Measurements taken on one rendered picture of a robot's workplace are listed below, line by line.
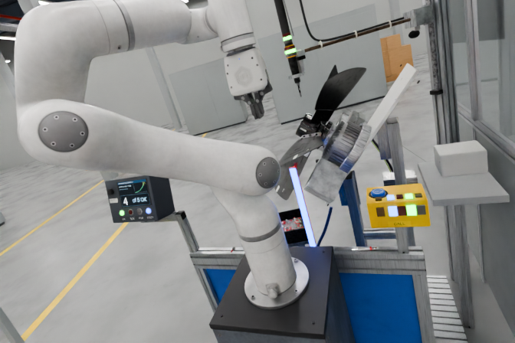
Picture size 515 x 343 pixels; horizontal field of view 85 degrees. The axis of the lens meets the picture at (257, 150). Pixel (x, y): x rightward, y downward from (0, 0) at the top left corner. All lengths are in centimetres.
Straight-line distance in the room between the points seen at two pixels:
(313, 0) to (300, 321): 1335
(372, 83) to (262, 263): 660
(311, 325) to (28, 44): 77
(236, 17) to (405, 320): 113
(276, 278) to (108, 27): 68
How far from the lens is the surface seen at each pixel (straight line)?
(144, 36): 60
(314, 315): 80
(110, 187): 138
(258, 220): 72
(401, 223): 95
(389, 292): 119
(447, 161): 146
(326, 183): 126
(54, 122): 47
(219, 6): 72
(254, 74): 71
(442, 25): 160
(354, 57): 703
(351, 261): 109
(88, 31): 56
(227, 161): 61
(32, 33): 56
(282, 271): 82
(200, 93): 864
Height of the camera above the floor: 154
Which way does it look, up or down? 16 degrees down
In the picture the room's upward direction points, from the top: 17 degrees counter-clockwise
